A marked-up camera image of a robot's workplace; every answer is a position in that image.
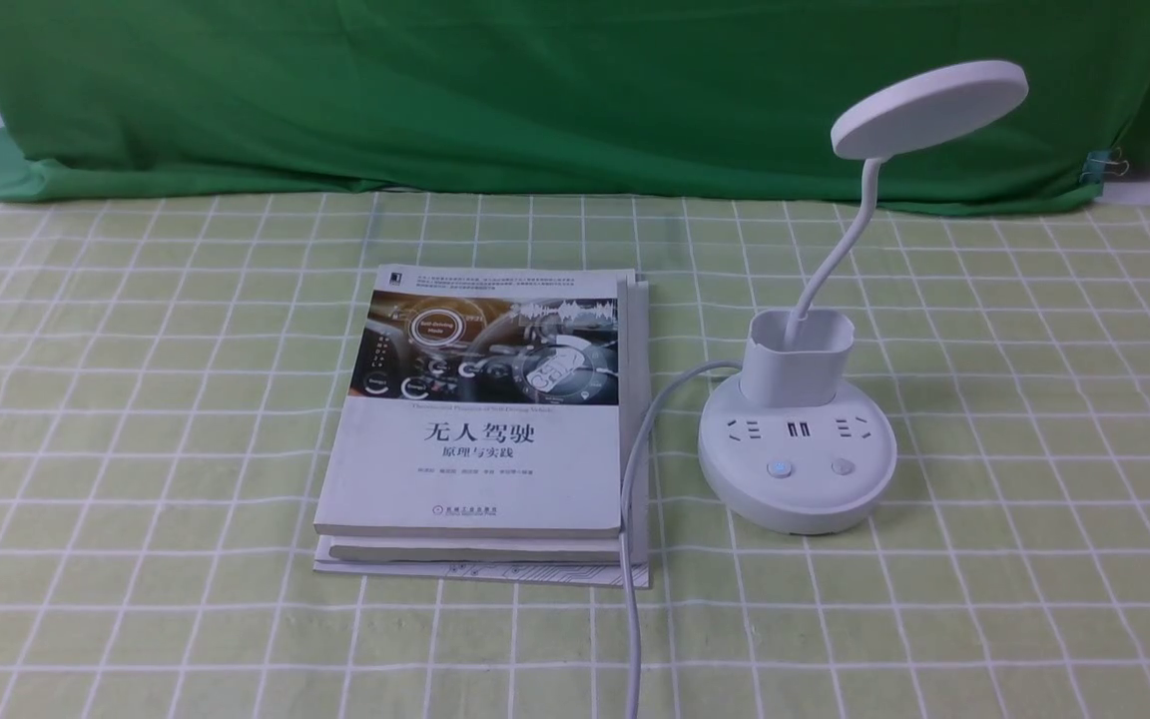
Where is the white lamp power cable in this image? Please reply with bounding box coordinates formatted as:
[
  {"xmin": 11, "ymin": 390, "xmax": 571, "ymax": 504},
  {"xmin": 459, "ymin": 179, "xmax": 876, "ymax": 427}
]
[{"xmin": 618, "ymin": 360, "xmax": 743, "ymax": 719}]

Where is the green binder clip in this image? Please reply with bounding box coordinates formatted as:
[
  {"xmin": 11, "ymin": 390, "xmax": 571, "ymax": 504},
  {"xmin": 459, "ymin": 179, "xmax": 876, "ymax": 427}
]
[{"xmin": 1078, "ymin": 147, "xmax": 1130, "ymax": 186}]

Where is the white book with dashboard cover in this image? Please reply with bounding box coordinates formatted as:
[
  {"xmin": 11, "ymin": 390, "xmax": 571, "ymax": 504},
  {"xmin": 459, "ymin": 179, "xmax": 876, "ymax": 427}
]
[{"xmin": 313, "ymin": 263, "xmax": 638, "ymax": 540}]

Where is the green backdrop cloth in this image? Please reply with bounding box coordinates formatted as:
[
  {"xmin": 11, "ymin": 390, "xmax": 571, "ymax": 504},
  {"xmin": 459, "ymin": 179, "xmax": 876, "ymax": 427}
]
[{"xmin": 0, "ymin": 1, "xmax": 1150, "ymax": 217}]

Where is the white desk lamp with base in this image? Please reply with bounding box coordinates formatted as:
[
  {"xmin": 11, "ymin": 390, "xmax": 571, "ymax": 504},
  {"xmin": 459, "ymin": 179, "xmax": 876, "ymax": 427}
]
[{"xmin": 698, "ymin": 59, "xmax": 1028, "ymax": 536}]

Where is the green checkered tablecloth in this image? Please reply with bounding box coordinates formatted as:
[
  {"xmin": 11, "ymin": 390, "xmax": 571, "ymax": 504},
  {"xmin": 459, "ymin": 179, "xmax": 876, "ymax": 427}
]
[{"xmin": 0, "ymin": 193, "xmax": 1150, "ymax": 718}]

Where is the white bottom book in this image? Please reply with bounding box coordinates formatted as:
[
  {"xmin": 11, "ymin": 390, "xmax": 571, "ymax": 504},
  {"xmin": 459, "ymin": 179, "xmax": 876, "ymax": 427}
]
[{"xmin": 313, "ymin": 277, "xmax": 651, "ymax": 588}]

